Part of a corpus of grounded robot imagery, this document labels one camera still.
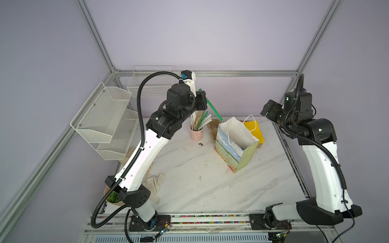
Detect white mesh shelf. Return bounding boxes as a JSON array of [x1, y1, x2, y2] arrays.
[[70, 83, 132, 143], [97, 109, 139, 161]]

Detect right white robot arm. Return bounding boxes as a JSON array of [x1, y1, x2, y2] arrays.
[[261, 91, 363, 229]]

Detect yellow napkin stack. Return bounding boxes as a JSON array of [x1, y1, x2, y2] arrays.
[[243, 120, 264, 144]]

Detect lower white mesh shelf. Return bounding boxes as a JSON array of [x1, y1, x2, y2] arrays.
[[97, 109, 139, 161]]

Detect painted paper gift bag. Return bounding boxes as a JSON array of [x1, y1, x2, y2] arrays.
[[215, 115, 260, 173]]

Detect brown paper bag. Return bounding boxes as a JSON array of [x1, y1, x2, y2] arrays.
[[120, 146, 136, 166]]

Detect paper bowl of greens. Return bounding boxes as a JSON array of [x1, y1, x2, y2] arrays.
[[106, 191, 124, 207]]

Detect stacked brown cup carriers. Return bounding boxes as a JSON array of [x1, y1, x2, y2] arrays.
[[207, 119, 221, 142]]

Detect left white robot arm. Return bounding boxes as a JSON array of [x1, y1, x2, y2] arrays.
[[91, 83, 207, 231]]

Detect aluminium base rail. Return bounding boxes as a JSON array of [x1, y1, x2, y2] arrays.
[[84, 211, 335, 235]]

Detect pink straw bucket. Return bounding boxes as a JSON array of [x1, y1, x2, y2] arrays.
[[190, 125, 203, 142]]

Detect white wire basket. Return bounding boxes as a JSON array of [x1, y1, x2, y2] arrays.
[[127, 65, 178, 98]]

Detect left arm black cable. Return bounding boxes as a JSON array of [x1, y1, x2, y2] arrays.
[[90, 71, 181, 229]]

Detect upper white mesh shelf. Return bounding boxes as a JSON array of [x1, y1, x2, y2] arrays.
[[70, 83, 132, 143]]

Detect single green straw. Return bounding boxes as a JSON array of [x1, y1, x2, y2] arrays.
[[207, 98, 223, 121]]

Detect brown wrapped straws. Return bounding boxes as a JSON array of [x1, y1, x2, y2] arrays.
[[194, 111, 202, 130]]

